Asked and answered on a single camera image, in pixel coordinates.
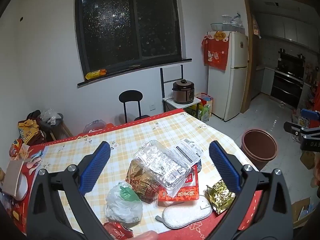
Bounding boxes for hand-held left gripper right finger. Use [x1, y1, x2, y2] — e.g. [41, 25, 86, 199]
[205, 141, 294, 240]

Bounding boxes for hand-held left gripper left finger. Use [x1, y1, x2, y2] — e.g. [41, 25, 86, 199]
[26, 141, 118, 240]

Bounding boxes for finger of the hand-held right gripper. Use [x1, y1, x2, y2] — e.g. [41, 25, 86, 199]
[301, 109, 320, 122]
[284, 121, 309, 137]

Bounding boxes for gold foil wrapper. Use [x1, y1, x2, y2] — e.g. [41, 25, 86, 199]
[204, 179, 237, 215]

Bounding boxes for brown trash bin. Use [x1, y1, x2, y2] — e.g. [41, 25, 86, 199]
[241, 129, 278, 172]

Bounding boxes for white labelled packet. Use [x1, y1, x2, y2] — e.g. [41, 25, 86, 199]
[171, 138, 203, 173]

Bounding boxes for brown paper bag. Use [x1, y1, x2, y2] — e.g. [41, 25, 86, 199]
[125, 159, 162, 204]

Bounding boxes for white and green plastic bag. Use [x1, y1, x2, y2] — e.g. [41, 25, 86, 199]
[105, 180, 143, 223]

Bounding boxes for red food package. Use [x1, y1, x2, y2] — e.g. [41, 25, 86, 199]
[157, 171, 200, 207]

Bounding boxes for clear plastic clamshell container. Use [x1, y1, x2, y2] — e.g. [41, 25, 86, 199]
[134, 140, 192, 197]

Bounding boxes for white sponge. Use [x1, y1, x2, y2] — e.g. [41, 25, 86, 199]
[155, 196, 213, 230]

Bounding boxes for crushed red can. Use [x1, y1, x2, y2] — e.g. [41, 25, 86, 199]
[103, 221, 134, 240]

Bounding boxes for person's left hand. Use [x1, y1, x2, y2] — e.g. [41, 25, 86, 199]
[132, 231, 158, 240]

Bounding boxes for clear scalloped plastic container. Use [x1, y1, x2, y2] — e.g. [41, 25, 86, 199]
[84, 120, 107, 133]

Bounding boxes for black integrated stove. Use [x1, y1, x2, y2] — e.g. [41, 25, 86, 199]
[271, 49, 307, 108]

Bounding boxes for yellow checked tablecloth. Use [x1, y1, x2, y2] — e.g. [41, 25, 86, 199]
[41, 112, 259, 235]

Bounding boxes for grey kitchen base cabinets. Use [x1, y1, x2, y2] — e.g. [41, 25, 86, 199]
[251, 65, 275, 99]

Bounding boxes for wooden stool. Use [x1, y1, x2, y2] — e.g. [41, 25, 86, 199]
[37, 114, 73, 142]

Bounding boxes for green printed shopping bag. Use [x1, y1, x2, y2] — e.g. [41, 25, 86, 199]
[196, 93, 214, 122]

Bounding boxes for green carton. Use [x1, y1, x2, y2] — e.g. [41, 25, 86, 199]
[186, 102, 203, 120]

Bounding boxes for bunch of pastel plastic spoons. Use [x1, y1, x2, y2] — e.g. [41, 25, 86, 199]
[25, 150, 44, 175]

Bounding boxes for clear plastic bag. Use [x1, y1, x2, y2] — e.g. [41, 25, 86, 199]
[40, 109, 60, 125]

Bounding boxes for white fridge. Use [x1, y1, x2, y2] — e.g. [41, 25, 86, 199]
[207, 31, 249, 122]

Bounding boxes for yellow printed bag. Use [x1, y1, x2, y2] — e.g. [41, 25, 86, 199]
[18, 119, 40, 143]

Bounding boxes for white plate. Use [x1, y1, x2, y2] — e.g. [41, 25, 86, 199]
[14, 172, 28, 200]

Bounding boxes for black round chair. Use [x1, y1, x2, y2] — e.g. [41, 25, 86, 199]
[119, 89, 150, 123]

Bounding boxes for dark bag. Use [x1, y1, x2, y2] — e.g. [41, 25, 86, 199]
[25, 110, 48, 145]

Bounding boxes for red orange snack packet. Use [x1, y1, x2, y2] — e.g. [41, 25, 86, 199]
[9, 139, 24, 158]

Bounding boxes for black rack with white top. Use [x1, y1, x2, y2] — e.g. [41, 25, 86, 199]
[160, 65, 202, 113]

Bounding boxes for brown rice cooker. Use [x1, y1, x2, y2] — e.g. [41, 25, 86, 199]
[172, 79, 195, 104]

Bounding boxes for beige cardboard box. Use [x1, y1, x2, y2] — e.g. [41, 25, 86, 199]
[2, 159, 24, 195]

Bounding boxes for yellow snack packet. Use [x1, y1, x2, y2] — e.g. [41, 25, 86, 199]
[85, 69, 107, 80]

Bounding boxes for hanging printed bag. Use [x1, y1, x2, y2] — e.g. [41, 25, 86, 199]
[252, 15, 262, 38]

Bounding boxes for red printed cloth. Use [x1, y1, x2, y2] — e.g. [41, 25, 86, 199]
[201, 31, 232, 71]

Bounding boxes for clear plastic containers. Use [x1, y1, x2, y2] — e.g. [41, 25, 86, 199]
[221, 14, 245, 33]

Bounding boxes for pale green bowl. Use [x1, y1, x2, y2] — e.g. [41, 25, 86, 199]
[210, 22, 227, 32]

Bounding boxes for dark framed window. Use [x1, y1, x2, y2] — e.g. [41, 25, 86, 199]
[74, 0, 192, 88]

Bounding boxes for grey kitchen wall cabinets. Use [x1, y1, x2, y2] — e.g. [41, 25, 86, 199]
[257, 11, 320, 49]

